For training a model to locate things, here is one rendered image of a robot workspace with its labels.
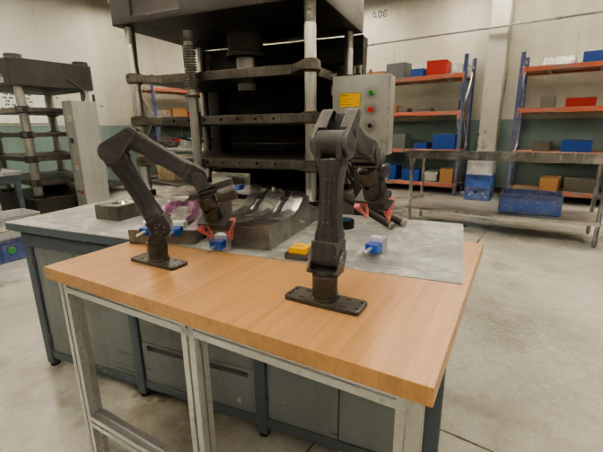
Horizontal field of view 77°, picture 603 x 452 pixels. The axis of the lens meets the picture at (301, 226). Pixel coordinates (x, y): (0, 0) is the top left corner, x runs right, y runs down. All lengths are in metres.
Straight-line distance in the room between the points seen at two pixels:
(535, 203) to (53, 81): 5.77
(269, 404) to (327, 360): 0.91
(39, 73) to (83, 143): 0.89
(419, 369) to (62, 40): 8.64
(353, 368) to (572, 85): 7.21
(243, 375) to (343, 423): 0.43
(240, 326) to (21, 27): 8.14
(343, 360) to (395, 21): 8.03
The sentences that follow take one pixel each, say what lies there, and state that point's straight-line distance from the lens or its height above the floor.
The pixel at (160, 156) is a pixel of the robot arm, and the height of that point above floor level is 1.14.
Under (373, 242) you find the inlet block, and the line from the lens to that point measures 1.28.
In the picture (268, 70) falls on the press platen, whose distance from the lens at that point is 2.22.
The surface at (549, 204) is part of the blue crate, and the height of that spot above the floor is 0.39.
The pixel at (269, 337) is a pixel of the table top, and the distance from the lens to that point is 0.82.
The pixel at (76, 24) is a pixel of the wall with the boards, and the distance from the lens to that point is 9.13.
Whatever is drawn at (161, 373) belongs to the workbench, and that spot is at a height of 0.15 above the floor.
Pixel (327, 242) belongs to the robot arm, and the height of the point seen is 0.95.
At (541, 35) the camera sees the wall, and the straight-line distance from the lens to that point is 7.83.
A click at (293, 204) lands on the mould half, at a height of 0.91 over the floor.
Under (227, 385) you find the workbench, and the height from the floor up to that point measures 0.19.
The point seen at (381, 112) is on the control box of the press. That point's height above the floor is 1.28.
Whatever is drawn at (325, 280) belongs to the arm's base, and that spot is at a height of 0.87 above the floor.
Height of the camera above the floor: 1.22
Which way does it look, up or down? 15 degrees down
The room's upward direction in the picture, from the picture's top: 1 degrees counter-clockwise
